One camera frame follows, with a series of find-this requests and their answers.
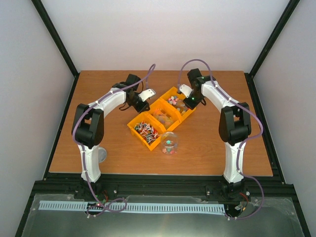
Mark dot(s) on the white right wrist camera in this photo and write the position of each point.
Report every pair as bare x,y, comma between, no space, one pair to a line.
185,90

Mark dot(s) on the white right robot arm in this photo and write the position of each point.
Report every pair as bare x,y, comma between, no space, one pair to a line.
234,123

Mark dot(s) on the clear plastic cup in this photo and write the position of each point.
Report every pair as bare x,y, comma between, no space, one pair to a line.
169,143

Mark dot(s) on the black aluminium frame rail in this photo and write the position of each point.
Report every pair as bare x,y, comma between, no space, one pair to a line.
204,187

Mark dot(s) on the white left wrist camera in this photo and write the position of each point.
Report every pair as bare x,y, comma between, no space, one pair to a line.
146,94

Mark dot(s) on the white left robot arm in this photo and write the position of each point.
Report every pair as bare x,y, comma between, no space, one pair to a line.
88,126

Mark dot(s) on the light blue slotted cable duct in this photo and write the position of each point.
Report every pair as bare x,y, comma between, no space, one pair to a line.
139,208

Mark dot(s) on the yellow bin with star candies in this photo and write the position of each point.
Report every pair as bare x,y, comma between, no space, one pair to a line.
176,101

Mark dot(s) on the silver metal scoop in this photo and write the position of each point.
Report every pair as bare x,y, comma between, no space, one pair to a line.
181,107

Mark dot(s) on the round clear cup lid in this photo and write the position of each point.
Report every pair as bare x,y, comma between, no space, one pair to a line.
102,154

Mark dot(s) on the yellow bin with lollipops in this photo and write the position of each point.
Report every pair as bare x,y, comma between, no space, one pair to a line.
147,129

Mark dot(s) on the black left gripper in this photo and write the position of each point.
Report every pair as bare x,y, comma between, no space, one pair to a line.
144,108

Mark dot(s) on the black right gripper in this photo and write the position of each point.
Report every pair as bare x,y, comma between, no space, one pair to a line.
191,105

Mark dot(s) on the yellow bin with popsicle candies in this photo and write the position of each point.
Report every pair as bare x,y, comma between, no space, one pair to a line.
165,114

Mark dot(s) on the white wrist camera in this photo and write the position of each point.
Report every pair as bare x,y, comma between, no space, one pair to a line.
185,90
146,94

